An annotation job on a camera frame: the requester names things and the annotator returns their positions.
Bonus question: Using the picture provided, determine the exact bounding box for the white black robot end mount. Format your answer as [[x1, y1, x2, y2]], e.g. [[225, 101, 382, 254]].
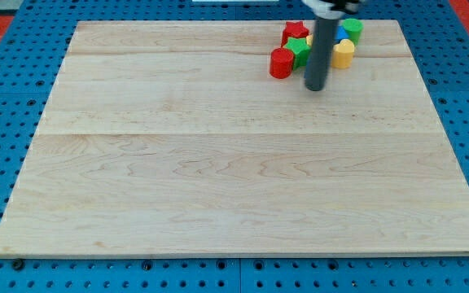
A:
[[302, 0, 365, 19]]

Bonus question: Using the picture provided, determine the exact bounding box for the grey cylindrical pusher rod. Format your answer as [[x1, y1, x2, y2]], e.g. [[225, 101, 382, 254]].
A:
[[305, 16, 339, 91]]

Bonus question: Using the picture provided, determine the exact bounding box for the green star block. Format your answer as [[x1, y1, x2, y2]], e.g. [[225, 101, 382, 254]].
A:
[[284, 37, 311, 70]]

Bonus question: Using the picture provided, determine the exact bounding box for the blue block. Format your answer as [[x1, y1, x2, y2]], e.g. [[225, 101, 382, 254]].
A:
[[335, 25, 349, 44]]

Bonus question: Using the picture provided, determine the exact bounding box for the yellow heart block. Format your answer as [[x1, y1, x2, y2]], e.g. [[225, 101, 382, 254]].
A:
[[331, 39, 355, 69]]

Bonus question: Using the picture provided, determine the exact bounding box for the green cylinder block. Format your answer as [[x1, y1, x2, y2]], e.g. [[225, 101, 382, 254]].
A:
[[341, 18, 364, 46]]

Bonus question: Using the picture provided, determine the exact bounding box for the small yellow block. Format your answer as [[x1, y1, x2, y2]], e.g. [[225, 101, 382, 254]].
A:
[[305, 34, 313, 46]]

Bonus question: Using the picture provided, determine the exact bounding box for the red star block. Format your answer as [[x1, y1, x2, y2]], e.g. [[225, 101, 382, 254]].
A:
[[281, 21, 309, 46]]

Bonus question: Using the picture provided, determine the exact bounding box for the red cylinder block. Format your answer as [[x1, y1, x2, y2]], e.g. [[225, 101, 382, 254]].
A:
[[269, 47, 295, 79]]

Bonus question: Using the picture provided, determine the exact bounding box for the wooden board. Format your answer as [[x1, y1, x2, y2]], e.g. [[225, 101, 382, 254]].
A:
[[0, 20, 469, 259]]

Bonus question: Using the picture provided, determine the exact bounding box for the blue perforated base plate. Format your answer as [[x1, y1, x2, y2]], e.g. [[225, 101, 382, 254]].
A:
[[0, 1, 469, 292]]

